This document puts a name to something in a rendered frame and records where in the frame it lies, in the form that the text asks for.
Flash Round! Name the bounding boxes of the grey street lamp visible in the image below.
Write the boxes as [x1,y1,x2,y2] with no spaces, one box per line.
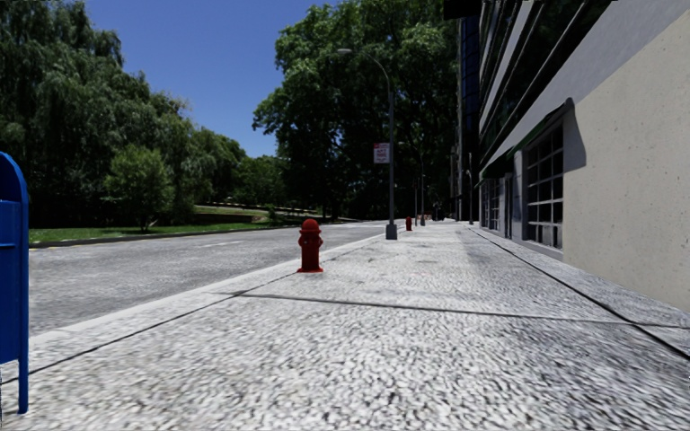
[336,48,399,241]

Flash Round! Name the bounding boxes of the trees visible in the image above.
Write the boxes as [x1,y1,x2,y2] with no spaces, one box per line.
[0,0,287,229]
[252,0,460,221]

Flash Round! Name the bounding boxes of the glass tower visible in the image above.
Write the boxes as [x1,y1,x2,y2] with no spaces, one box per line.
[443,0,482,223]

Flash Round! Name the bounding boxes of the tree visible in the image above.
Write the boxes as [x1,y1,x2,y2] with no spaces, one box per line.
[103,144,176,233]

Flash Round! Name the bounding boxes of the pale concrete building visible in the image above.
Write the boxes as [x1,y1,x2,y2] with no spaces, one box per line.
[475,0,690,313]

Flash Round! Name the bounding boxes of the blue letter box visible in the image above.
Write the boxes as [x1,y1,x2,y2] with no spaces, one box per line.
[0,152,31,416]

